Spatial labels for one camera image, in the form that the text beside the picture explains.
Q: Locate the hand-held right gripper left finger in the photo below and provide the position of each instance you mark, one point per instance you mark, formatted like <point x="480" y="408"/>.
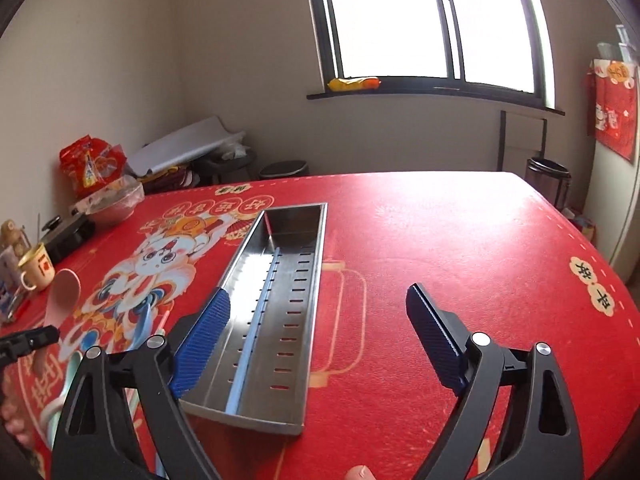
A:
<point x="200" y="345"/>

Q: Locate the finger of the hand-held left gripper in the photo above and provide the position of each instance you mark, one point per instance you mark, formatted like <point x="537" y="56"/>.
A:
<point x="30" y="341"/>

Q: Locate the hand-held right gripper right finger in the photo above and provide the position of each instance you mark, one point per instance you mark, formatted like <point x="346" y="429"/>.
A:
<point x="434" y="336"/>

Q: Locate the pink spoon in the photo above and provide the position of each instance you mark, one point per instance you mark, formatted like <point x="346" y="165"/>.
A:
<point x="62" y="292"/>

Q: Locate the stainless steel cutlery tray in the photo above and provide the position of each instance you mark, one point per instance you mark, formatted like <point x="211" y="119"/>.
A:
<point x="287" y="280"/>

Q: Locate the person's left hand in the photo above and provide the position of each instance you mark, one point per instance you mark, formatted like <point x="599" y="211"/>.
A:
<point x="12" y="410"/>

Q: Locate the person's right hand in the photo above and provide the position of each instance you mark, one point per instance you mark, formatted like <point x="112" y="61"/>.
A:
<point x="359" y="473"/>

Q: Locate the small printed box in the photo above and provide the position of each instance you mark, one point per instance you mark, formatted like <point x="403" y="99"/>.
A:
<point x="7" y="285"/>

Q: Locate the yellow mug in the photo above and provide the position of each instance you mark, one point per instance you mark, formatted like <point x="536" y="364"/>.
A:
<point x="39" y="267"/>

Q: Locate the red printed tablecloth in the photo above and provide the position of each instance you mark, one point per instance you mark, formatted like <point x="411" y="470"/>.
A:
<point x="450" y="240"/>

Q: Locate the brown bear figurine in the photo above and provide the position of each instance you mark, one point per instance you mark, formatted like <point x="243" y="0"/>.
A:
<point x="10" y="235"/>

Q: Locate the black portable stove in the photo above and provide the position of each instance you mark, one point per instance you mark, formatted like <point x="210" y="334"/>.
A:
<point x="67" y="237"/>

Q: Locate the bowl with plastic wrap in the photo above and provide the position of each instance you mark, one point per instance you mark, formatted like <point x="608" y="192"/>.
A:
<point x="112" y="205"/>

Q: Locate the folded red cloth stack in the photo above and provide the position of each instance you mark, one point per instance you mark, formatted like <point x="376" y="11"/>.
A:
<point x="167" y="177"/>

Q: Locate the black stool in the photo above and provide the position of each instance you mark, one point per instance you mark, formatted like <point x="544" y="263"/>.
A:
<point x="220" y="165"/>

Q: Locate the colourful box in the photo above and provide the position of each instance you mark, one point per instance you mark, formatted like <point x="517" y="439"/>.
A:
<point x="582" y="225"/>

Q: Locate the red snack bag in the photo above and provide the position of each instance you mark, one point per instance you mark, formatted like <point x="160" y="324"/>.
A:
<point x="90" y="165"/>

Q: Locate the white paper roll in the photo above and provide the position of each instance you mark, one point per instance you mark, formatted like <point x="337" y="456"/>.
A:
<point x="185" y="142"/>

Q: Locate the yellow plastic packet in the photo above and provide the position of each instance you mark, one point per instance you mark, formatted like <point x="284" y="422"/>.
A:
<point x="352" y="83"/>

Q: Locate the red hanging decoration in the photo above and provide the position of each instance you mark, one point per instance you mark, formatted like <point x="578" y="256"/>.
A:
<point x="612" y="110"/>

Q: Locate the black framed window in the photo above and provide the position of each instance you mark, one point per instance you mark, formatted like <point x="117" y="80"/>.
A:
<point x="400" y="20"/>

